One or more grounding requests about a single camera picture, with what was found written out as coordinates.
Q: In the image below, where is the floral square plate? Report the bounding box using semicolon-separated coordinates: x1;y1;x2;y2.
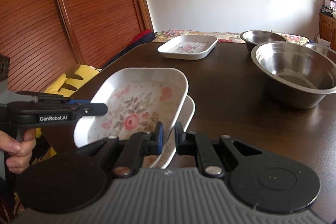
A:
157;35;218;61
142;96;195;169
73;68;189;147

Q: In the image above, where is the medium steel bowl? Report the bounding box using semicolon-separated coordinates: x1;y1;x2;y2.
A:
239;30;287;52

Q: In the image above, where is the large steel bowl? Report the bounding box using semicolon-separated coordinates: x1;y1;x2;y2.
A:
251;42;335;109

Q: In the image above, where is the small steel bowl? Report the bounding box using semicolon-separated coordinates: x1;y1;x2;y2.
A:
303;43;336;63

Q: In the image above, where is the person's left hand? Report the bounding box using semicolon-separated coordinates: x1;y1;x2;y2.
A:
1;128;37;174

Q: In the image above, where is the yellow plush toy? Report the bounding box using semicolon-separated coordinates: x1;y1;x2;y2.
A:
30;65;101;164

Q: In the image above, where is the wooden louvered wardrobe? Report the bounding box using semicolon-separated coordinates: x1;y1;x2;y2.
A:
1;0;153;92

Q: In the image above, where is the navy folded cloth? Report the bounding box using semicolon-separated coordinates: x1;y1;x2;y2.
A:
101;32;155;69

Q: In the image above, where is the red folded cloth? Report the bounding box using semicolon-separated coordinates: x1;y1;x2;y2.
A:
128;29;152;46

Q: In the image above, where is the floral bed quilt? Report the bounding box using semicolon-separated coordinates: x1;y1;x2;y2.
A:
153;30;310;45

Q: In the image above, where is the white paper bag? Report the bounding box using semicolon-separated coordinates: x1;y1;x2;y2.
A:
317;38;331;48

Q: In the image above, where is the wooden sideboard cabinet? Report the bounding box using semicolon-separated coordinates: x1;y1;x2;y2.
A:
318;13;336;50

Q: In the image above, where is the stack of papers and boxes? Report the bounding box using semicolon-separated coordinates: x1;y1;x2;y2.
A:
323;0;336;18

